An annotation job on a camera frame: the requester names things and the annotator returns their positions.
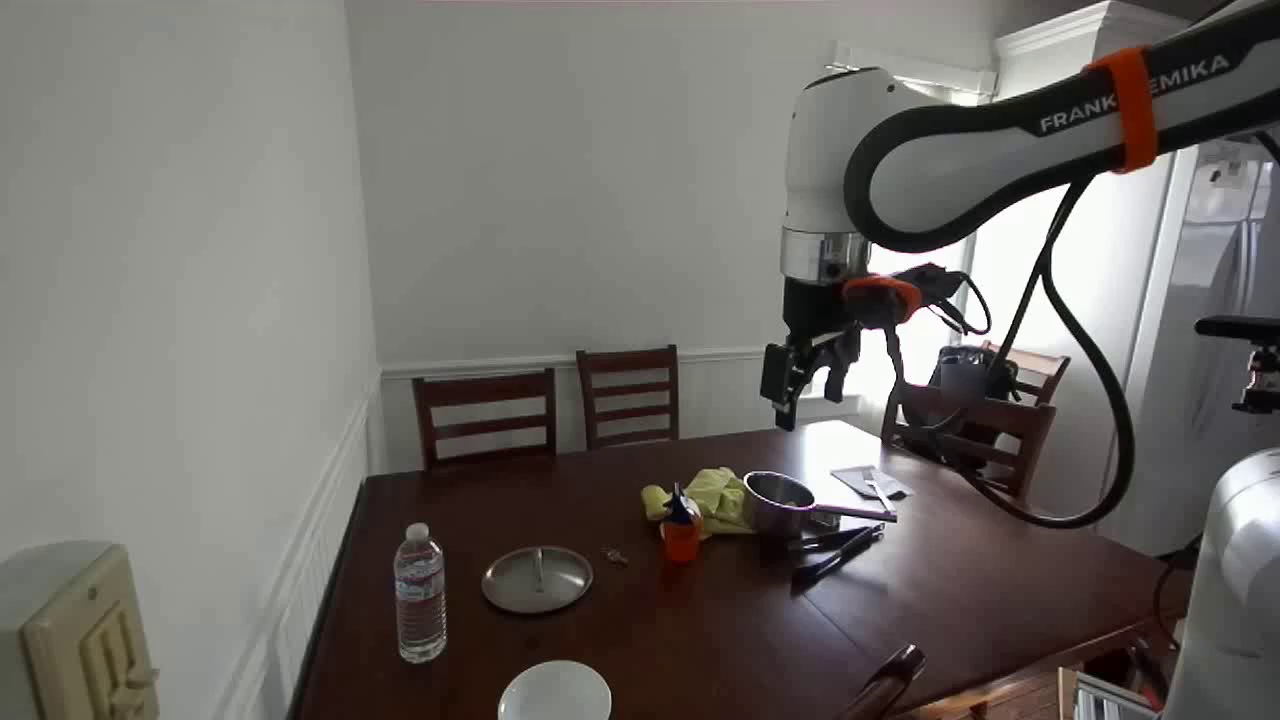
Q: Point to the bright window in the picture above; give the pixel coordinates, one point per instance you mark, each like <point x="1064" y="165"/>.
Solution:
<point x="934" y="321"/>

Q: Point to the blue capped marker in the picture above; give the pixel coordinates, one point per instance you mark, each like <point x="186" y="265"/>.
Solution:
<point x="681" y="504"/>

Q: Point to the tall white cabinet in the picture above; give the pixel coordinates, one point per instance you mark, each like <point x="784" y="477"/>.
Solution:
<point x="1163" y="402"/>

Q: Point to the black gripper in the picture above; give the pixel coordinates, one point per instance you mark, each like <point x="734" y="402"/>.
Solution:
<point x="818" y="306"/>

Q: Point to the small clear plastic box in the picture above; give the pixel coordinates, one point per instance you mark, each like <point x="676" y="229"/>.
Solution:
<point x="865" y="483"/>

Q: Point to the white ceramic bowl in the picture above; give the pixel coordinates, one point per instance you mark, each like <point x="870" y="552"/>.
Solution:
<point x="552" y="694"/>

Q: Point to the long black marker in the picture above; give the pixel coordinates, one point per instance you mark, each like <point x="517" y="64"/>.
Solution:
<point x="833" y="558"/>

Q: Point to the black camera on stand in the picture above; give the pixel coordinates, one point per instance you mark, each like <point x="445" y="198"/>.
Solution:
<point x="1242" y="327"/>

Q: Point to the small orange cup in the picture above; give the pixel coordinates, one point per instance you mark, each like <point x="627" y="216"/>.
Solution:
<point x="681" y="546"/>

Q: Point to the round silver pot lid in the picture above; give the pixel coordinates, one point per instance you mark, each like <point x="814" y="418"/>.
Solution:
<point x="535" y="585"/>

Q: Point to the dark wooden dining chair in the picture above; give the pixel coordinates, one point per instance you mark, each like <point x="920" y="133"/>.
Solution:
<point x="983" y="413"/>
<point x="627" y="357"/>
<point x="896" y="673"/>
<point x="1046" y="365"/>
<point x="480" y="390"/>

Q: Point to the small brown table scrap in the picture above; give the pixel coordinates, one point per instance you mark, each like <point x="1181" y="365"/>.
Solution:
<point x="612" y="552"/>

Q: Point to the clear plastic water bottle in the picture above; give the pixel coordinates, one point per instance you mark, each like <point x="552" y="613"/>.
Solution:
<point x="422" y="600"/>

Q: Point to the beige wall light switch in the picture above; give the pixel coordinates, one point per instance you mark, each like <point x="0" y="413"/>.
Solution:
<point x="87" y="653"/>

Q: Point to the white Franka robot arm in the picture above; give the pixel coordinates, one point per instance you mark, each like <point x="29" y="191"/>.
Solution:
<point x="826" y="146"/>

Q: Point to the black bag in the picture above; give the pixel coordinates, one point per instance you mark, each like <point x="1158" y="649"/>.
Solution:
<point x="967" y="371"/>

